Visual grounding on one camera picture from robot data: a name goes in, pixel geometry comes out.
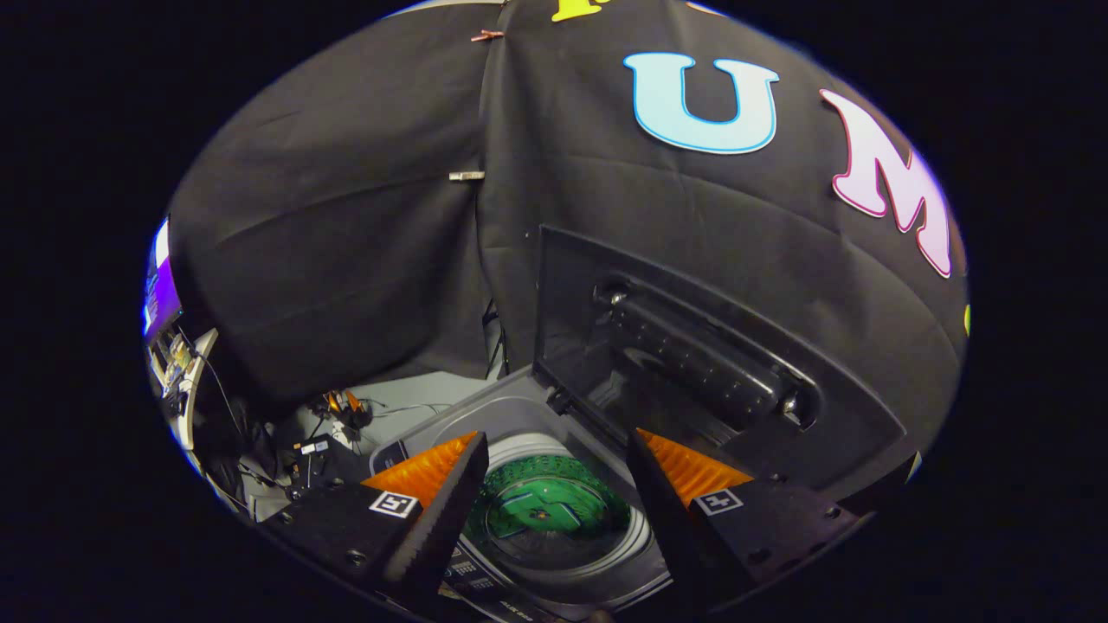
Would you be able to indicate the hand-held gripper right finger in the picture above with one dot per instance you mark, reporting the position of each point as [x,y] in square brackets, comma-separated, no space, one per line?
[666,528]

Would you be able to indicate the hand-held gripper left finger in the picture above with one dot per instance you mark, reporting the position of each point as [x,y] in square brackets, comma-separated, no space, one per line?
[441,528]

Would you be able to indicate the green polo shirt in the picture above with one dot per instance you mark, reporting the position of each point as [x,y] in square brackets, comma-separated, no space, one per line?
[554,506]

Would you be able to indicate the dark washing machine lid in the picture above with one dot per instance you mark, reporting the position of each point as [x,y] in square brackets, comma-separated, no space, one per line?
[692,346]

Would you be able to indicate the black device with white label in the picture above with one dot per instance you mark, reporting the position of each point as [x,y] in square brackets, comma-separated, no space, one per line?
[310,454]

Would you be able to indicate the orange and black tool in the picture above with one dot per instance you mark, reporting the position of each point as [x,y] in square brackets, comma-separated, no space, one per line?
[342,407]

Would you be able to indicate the white desk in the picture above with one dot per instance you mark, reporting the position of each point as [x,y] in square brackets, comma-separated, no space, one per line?
[197,389]

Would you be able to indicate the black backdrop cloth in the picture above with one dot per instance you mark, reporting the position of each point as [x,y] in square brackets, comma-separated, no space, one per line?
[346,216]

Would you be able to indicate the silver clip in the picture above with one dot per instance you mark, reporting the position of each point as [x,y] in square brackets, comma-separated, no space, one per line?
[467,176]

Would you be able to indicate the computer monitor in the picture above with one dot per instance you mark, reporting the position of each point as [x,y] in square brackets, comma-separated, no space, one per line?
[160,294]

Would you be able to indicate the red clip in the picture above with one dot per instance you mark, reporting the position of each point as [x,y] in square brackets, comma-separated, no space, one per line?
[486,35]

